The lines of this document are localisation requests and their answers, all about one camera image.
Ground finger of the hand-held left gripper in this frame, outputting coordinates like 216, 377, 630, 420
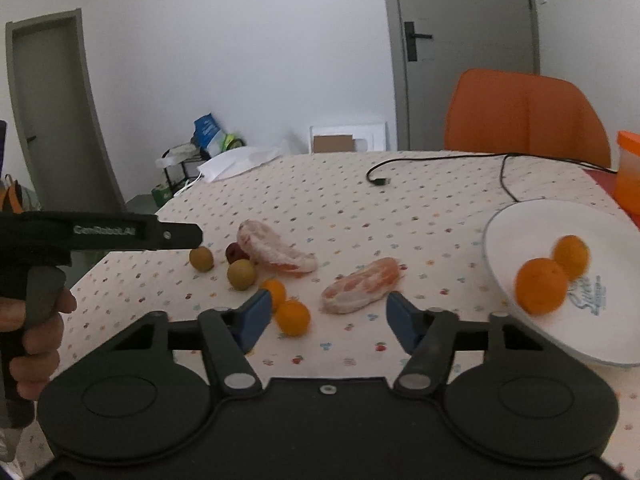
154, 220, 204, 251

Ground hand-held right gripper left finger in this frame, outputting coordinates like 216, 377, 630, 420
107, 289, 274, 398

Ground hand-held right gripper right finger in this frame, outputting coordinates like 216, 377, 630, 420
386, 290, 548, 397

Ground brown longan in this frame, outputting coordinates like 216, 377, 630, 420
189, 246, 215, 273
227, 259, 257, 292

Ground small orange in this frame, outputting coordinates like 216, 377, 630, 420
275, 299, 311, 337
260, 278, 288, 311

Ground peeled pomelo segment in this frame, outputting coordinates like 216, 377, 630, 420
236, 219, 319, 277
320, 257, 402, 316

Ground large orange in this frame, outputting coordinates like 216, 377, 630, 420
552, 234, 591, 281
515, 257, 570, 316

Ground white plate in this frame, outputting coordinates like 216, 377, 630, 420
482, 199, 640, 367

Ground person's left hand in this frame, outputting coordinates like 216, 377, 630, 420
0, 285, 78, 403

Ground green box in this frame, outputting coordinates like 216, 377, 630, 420
151, 182, 174, 209

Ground orange black bag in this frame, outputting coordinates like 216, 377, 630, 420
0, 174, 26, 214

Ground white plastic bag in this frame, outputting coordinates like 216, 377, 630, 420
155, 144, 202, 169

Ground blue plastic bag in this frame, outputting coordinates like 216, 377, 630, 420
192, 114, 224, 157

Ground grey framed door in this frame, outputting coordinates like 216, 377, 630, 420
5, 8, 127, 212

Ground brown cardboard piece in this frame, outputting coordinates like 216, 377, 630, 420
313, 135, 355, 154

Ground white foam packaging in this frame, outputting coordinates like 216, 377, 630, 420
309, 121, 389, 155

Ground orange chair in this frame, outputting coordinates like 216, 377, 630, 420
444, 68, 612, 169

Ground red orange table mat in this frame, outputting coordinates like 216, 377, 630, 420
582, 167, 640, 232

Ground orange lidded container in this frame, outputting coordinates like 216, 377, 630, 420
615, 130, 640, 217

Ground black wire rack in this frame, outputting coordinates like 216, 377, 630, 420
162, 157, 207, 197

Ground black cable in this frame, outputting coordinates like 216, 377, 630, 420
366, 152, 621, 207

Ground black door handle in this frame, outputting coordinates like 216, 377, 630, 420
403, 21, 434, 63

